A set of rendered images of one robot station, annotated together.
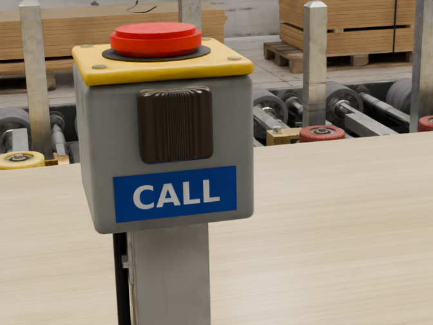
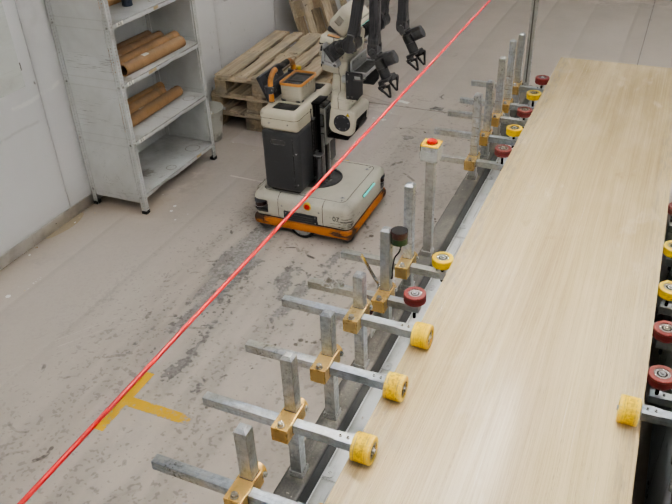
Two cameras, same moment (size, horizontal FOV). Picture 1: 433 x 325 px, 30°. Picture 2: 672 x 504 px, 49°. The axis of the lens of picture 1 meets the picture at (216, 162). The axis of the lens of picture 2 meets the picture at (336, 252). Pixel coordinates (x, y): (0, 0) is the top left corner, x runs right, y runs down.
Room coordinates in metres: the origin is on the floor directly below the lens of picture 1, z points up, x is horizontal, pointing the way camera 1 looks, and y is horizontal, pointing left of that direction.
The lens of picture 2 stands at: (1.67, -2.28, 2.47)
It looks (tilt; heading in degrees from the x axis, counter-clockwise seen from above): 33 degrees down; 128
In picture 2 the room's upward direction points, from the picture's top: 2 degrees counter-clockwise
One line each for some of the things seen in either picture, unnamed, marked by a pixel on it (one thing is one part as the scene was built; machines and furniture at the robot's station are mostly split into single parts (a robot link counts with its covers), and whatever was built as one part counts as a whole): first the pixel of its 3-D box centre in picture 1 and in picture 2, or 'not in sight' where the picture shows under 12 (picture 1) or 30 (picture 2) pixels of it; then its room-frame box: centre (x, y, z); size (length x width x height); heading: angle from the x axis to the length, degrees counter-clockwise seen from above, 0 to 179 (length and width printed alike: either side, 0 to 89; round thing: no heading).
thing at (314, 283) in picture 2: not in sight; (363, 295); (0.41, -0.53, 0.84); 0.43 x 0.03 x 0.04; 13
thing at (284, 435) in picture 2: not in sight; (290, 419); (0.65, -1.22, 0.95); 0.14 x 0.06 x 0.05; 103
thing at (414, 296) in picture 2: not in sight; (414, 304); (0.60, -0.48, 0.85); 0.08 x 0.08 x 0.11
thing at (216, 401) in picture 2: not in sight; (281, 421); (0.64, -1.24, 0.95); 0.50 x 0.04 x 0.04; 13
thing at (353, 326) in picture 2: not in sight; (357, 314); (0.53, -0.74, 0.95); 0.14 x 0.06 x 0.05; 103
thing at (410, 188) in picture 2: not in sight; (408, 238); (0.41, -0.23, 0.93); 0.04 x 0.04 x 0.48; 13
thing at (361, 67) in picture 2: not in sight; (361, 73); (-0.69, 1.02, 0.99); 0.28 x 0.16 x 0.22; 103
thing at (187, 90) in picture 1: (175, 124); not in sight; (0.32, 0.02, 1.20); 0.03 x 0.01 x 0.03; 103
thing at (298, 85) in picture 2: not in sight; (298, 86); (-1.08, 0.92, 0.87); 0.23 x 0.15 x 0.11; 103
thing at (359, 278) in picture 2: not in sight; (360, 330); (0.53, -0.71, 0.86); 0.04 x 0.04 x 0.48; 13
